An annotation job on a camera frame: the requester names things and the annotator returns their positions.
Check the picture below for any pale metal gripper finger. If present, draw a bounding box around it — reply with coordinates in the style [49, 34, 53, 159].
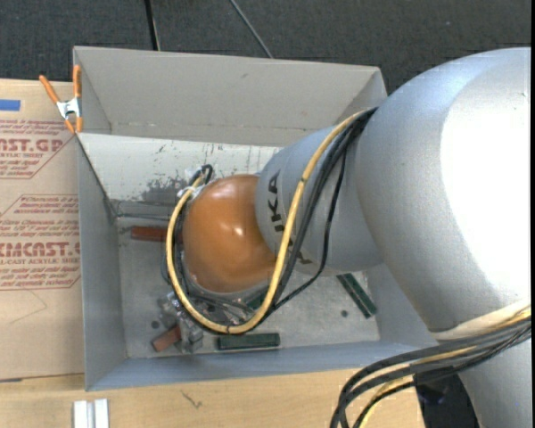
[157, 296, 180, 330]
[178, 319, 205, 354]

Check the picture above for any grey metal bin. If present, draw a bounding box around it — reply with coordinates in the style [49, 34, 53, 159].
[72, 45, 439, 392]

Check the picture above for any brown cardboard board red print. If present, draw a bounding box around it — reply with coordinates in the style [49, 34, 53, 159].
[0, 77, 86, 383]

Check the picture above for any dark green flat block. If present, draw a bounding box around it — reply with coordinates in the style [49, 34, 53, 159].
[217, 333, 282, 352]
[336, 273, 378, 320]

